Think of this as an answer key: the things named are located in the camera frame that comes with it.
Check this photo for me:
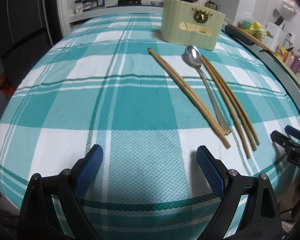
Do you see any wooden cutting board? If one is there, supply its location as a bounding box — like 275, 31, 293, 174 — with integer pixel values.
226, 23, 275, 54

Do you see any cream utensil holder box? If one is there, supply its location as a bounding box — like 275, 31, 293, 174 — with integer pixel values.
161, 0, 225, 51

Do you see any hanging snack bag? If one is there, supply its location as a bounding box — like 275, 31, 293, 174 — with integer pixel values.
283, 0, 298, 14

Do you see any yellow packet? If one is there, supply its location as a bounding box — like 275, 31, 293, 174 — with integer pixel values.
275, 44, 288, 61

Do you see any white knife block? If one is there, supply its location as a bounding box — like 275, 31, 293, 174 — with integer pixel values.
263, 21, 287, 52

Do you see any teal white plaid tablecloth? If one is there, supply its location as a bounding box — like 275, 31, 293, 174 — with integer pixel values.
0, 14, 300, 239

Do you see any purple cup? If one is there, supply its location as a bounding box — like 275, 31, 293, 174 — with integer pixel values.
290, 55, 300, 75

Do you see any glass teapot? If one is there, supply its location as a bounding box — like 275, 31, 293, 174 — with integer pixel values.
205, 0, 218, 11

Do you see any plastic bag with sponges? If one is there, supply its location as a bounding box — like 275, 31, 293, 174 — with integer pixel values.
237, 12, 274, 41

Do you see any spice jar white label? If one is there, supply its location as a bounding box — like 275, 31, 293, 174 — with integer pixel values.
75, 0, 83, 15

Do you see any black refrigerator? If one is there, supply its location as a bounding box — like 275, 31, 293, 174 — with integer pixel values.
0, 0, 62, 96

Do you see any metal spoon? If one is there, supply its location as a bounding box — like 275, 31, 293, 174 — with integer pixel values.
185, 46, 231, 135

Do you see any spice jar rack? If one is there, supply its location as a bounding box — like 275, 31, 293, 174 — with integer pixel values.
82, 0, 106, 12

